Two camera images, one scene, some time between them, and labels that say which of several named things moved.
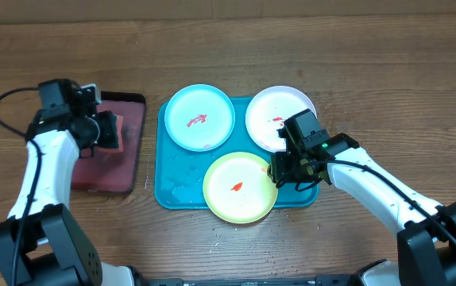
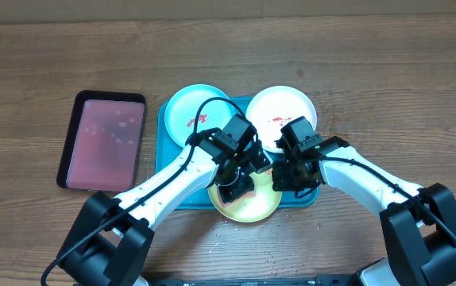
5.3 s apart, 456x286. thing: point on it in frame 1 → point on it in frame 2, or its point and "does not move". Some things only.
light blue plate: x=199 y=117 does not move
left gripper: x=110 y=128 → x=244 y=187
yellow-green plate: x=237 y=188 does not move
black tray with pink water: x=114 y=171 does not move
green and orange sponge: x=120 y=148 → x=245 y=196
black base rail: x=337 y=280 does not move
